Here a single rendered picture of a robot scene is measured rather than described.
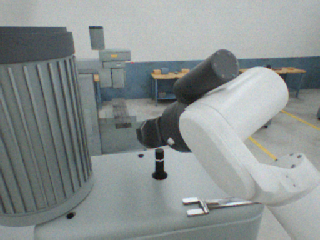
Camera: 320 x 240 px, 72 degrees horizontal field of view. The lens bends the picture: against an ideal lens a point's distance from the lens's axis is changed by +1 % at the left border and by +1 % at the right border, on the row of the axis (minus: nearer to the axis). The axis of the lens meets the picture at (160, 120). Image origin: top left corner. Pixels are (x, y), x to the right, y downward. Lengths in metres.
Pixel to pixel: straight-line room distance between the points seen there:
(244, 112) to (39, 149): 0.31
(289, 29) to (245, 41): 1.57
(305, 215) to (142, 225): 0.27
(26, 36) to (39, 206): 0.28
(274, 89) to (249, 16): 7.80
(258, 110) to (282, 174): 0.07
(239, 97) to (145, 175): 0.34
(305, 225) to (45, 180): 0.37
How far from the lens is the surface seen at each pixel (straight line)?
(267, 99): 0.26
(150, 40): 7.00
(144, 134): 0.40
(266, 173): 0.23
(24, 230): 0.67
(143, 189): 0.49
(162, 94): 6.53
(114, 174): 0.54
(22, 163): 0.40
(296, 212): 0.26
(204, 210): 0.45
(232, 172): 0.23
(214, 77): 0.23
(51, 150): 0.40
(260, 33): 8.33
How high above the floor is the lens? 2.21
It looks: 23 degrees down
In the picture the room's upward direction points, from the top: straight up
